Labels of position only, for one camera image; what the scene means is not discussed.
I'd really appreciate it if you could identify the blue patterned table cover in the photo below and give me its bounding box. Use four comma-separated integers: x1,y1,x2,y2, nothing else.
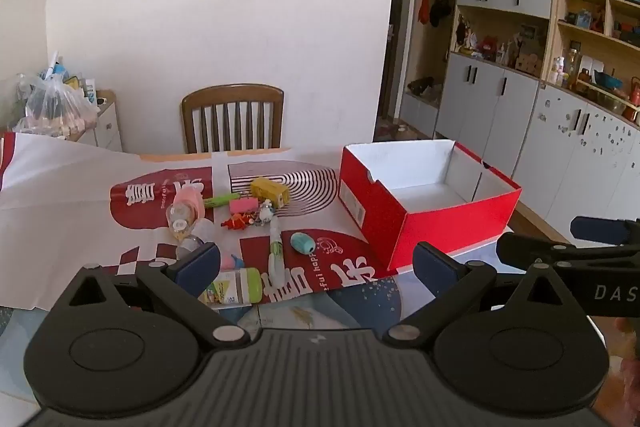
0,274,416,413

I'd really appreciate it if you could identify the blue yellow pouch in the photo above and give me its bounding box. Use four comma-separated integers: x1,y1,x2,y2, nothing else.
55,64,83,90

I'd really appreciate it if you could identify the person's right hand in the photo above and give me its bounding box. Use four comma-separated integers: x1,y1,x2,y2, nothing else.
615,317,640,408

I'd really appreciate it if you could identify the red figure keychain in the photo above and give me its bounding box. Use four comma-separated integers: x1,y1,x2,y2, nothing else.
222,213,251,233

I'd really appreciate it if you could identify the small yellow box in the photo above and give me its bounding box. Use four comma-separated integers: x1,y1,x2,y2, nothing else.
250,177,291,208

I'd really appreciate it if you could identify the white side cabinet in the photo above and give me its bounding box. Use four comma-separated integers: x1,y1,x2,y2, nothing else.
65,89,123,152

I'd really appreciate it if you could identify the green labelled bottle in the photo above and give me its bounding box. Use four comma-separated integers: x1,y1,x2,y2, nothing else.
197,268,263,308

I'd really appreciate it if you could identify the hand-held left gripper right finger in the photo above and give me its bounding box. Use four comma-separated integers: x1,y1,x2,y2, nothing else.
382,241,586,350

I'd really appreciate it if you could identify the blue bowl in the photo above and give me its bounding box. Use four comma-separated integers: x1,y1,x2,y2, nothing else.
592,72,625,92

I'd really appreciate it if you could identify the red fire extinguisher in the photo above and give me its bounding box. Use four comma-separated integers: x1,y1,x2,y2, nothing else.
622,77,640,122

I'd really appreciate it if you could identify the small clear plastic cup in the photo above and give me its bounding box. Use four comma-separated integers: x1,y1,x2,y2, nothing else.
177,221,216,258

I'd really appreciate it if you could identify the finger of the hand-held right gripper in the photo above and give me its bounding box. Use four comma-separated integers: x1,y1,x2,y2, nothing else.
496,232,601,269
570,216,640,248

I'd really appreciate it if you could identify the green highlighter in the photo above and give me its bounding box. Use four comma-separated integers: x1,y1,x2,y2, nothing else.
202,193,240,208

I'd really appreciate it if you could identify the clear plastic bag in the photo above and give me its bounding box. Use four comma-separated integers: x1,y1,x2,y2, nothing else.
12,74,98,138

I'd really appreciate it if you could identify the clear plastic jar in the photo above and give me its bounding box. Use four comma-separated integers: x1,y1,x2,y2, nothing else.
165,202,201,240

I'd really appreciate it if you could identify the white green glue pen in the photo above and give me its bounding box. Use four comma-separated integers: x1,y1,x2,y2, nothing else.
267,214,285,275

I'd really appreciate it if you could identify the brown wooden chair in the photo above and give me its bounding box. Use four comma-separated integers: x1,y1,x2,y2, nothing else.
181,84,285,154

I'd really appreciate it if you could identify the white figure keychain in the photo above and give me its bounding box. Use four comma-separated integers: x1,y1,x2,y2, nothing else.
252,199,275,225

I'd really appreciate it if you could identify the dark hanging hat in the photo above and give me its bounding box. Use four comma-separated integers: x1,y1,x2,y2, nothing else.
429,0,453,28

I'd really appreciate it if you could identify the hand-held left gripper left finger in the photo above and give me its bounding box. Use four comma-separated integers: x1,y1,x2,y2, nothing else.
64,243,251,350

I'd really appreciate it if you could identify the patterned floor rug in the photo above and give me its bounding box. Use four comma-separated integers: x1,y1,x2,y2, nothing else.
375,119,431,140

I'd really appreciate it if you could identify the red cardboard box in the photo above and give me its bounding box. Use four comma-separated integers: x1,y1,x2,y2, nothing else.
339,139,522,272

